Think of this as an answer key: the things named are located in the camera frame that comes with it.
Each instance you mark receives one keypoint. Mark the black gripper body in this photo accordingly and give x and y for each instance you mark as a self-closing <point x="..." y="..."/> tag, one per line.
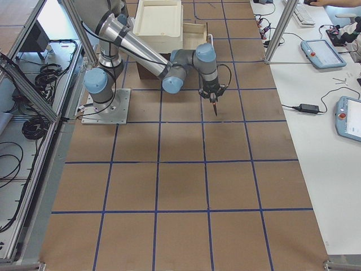
<point x="211" y="86"/>

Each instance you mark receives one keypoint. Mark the orange grey scissors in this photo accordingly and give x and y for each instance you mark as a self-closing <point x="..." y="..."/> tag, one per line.
<point x="215" y="107"/>

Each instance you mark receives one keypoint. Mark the light wooden drawer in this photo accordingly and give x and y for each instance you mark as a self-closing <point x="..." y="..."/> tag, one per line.
<point x="194" y="35"/>

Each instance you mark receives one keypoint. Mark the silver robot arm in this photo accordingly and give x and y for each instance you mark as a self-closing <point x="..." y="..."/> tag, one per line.
<point x="108" y="21"/>

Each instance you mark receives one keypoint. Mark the person forearm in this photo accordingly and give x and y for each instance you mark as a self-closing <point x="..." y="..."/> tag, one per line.
<point x="337" y="3"/>

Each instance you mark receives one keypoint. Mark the dark brown cabinet box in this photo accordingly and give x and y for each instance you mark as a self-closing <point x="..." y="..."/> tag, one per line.
<point x="146" y="72"/>

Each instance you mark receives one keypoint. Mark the white plastic tray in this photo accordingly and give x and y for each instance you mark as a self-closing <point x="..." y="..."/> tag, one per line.
<point x="160" y="24"/>

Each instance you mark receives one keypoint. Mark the black power adapter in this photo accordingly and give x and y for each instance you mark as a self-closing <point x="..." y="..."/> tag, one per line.
<point x="307" y="108"/>

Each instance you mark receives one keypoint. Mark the upper teach pendant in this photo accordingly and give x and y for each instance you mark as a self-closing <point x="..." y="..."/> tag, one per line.
<point x="322" y="54"/>

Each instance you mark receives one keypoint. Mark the teach pendant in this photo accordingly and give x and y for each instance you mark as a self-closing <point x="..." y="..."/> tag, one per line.
<point x="348" y="118"/>
<point x="322" y="54"/>

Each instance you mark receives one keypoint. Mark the white keyboard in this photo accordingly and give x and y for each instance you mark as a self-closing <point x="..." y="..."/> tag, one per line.
<point x="302" y="17"/>

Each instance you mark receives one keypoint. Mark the lower teach pendant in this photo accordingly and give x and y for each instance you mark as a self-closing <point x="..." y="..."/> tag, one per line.
<point x="348" y="118"/>

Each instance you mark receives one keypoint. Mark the black monitor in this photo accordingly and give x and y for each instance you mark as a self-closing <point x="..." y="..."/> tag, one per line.
<point x="36" y="41"/>

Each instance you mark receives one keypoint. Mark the white drawer handle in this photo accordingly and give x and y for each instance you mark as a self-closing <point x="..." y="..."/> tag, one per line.
<point x="210" y="38"/>

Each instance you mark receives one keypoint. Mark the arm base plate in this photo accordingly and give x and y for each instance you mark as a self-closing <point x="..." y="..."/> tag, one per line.
<point x="108" y="113"/>

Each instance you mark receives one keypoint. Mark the aluminium frame post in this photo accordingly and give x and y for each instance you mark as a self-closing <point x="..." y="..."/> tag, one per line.
<point x="280" y="29"/>

